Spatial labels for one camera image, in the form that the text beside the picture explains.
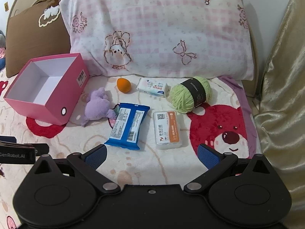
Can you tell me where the pink cardboard box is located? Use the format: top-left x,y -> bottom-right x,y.
4,53 -> 89,126

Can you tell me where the blue snack packet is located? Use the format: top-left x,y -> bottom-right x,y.
105,103 -> 150,150

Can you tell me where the brown cloud pillow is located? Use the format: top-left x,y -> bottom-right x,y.
6,0 -> 70,77

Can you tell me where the clear dental floss box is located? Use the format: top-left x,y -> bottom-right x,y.
153,111 -> 182,150

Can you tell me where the green yarn ball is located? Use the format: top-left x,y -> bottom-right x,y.
169,77 -> 212,114

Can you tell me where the pink checked pillow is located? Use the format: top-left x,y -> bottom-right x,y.
59,0 -> 254,80

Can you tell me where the purple plush toy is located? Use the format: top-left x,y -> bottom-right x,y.
81,87 -> 117,127

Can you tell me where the gold satin curtain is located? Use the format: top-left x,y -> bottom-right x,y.
254,0 -> 304,228

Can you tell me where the white tissue pack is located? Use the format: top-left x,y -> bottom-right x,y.
136,77 -> 170,98

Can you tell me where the orange makeup sponge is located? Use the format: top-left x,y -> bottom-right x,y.
117,77 -> 131,94

